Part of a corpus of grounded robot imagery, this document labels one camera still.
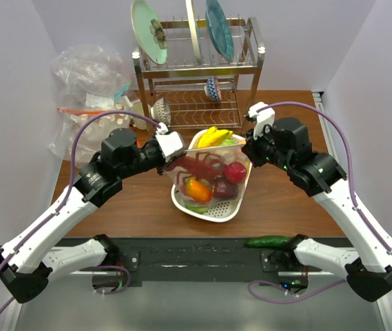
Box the grey patterned bowl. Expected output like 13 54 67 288
150 98 171 126

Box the white perforated fruit tray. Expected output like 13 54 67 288
171 130 252 223

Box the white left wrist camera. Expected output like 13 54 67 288
154 122 186 161

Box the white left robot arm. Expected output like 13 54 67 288
0 129 170 303

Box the teal blue plate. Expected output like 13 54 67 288
205 0 234 63

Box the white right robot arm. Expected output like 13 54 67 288
242 117 392 302

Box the clear polka dot zip bag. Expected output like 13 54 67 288
165 143 251 208

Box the mint green flower plate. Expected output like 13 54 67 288
130 1 167 65

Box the green cucumber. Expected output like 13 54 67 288
245 235 291 248

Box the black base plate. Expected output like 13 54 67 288
78 237 324 288

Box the pile of clear plastic bags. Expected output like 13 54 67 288
49 45 144 161

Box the red plastic lobster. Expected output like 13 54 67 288
165 152 227 185

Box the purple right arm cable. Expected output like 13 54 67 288
247 101 392 304

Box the orange red pepper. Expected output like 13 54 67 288
185 178 212 203

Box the beige rimmed plate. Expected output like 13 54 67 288
185 0 202 65

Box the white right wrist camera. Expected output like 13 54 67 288
246 101 275 140

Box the dark red apple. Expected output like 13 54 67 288
213 178 239 200

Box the small yellow banana bunch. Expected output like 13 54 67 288
196 126 234 148

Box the steel dish rack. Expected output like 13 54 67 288
132 17 265 129

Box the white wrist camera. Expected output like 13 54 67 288
246 101 275 140
154 122 186 161

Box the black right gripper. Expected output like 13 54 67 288
246 121 294 170

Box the small red strawberry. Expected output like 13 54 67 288
224 161 247 184

